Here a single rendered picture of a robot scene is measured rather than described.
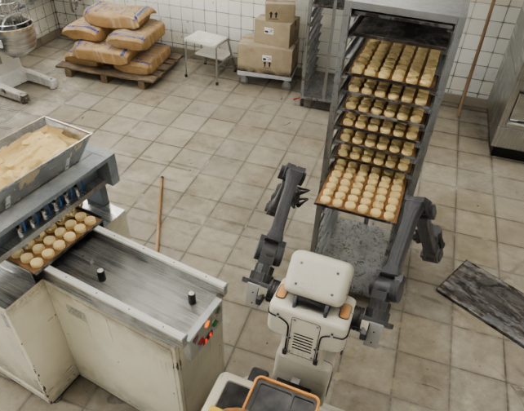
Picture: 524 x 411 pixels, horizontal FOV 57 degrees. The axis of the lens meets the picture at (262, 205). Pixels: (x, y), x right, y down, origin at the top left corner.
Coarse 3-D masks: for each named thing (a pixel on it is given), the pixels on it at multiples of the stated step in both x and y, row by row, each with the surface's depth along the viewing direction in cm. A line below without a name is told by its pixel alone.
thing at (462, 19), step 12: (456, 24) 187; (456, 36) 189; (456, 48) 192; (444, 72) 199; (444, 84) 202; (432, 108) 210; (432, 120) 213; (432, 132) 217; (420, 156) 226; (420, 168) 229; (408, 192) 240
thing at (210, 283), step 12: (96, 228) 220; (108, 240) 220; (120, 240) 215; (132, 252) 215; (144, 252) 210; (156, 252) 210; (156, 264) 211; (168, 264) 206; (180, 264) 205; (180, 276) 207; (192, 276) 203; (204, 276) 200; (216, 288) 199
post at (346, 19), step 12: (348, 0) 197; (348, 12) 199; (348, 24) 202; (336, 60) 214; (336, 72) 217; (336, 84) 220; (336, 96) 224; (324, 156) 246; (324, 168) 250; (324, 180) 255; (312, 240) 284
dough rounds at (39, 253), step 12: (72, 216) 225; (84, 216) 223; (60, 228) 216; (72, 228) 219; (84, 228) 217; (36, 240) 212; (48, 240) 210; (60, 240) 211; (72, 240) 213; (24, 252) 207; (36, 252) 205; (48, 252) 205; (24, 264) 202; (36, 264) 199
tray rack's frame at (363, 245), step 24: (360, 0) 197; (384, 0) 198; (408, 0) 199; (432, 0) 200; (456, 0) 202; (336, 240) 329; (360, 240) 330; (384, 240) 331; (360, 264) 312; (360, 288) 296
